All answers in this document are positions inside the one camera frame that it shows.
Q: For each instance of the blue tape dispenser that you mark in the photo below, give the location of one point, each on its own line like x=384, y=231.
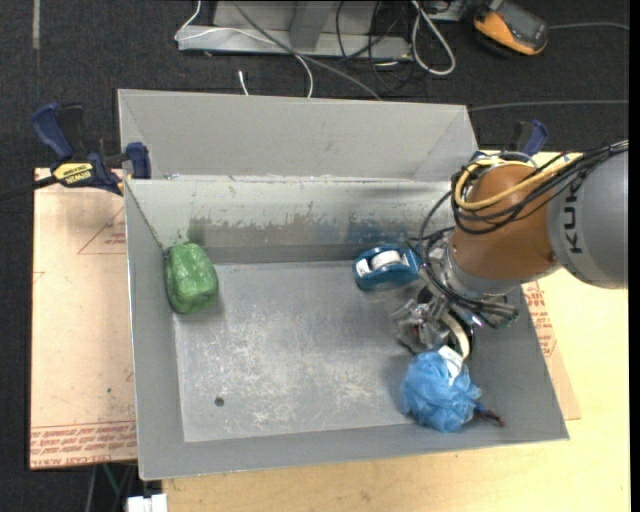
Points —
x=385, y=272

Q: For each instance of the blue mesh bath sponge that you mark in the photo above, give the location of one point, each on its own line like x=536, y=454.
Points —
x=437, y=395

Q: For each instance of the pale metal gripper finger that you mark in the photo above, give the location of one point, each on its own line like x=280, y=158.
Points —
x=414, y=338
x=406, y=313

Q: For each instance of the grey metal bin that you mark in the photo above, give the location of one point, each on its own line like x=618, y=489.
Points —
x=300, y=350

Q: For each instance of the green toy bell pepper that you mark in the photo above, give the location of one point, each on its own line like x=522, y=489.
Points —
x=191, y=280

